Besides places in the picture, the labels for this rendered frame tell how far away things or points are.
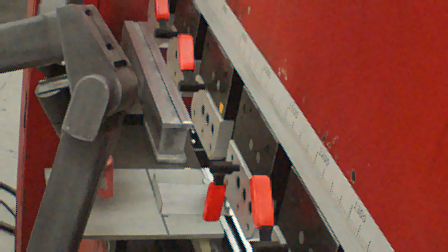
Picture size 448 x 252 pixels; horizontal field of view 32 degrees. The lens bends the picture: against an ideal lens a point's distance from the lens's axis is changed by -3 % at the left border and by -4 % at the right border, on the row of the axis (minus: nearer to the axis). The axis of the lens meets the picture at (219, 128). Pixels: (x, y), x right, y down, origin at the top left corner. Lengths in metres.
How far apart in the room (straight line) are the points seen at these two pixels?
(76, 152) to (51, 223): 0.09
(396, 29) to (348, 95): 0.11
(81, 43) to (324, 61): 0.26
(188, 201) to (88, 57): 0.49
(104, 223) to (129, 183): 0.12
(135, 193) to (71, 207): 0.40
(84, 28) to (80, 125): 0.10
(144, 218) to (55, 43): 0.45
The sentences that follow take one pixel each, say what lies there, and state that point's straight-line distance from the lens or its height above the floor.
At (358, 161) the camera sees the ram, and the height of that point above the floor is 1.36.
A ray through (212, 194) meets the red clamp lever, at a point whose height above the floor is 1.13.
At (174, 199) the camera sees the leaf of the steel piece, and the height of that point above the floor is 1.00.
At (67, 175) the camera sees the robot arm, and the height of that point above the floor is 1.23.
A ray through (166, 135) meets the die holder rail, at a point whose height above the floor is 0.93.
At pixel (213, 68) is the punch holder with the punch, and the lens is 1.24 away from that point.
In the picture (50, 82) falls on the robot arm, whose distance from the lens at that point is 1.16.
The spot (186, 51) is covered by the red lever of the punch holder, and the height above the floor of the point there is 1.22.
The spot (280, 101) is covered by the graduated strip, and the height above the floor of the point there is 1.31.
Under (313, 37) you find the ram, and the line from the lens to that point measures 0.90.
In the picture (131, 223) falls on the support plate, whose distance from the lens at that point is 1.24.
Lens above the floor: 1.74
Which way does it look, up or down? 29 degrees down
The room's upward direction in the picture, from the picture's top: 11 degrees clockwise
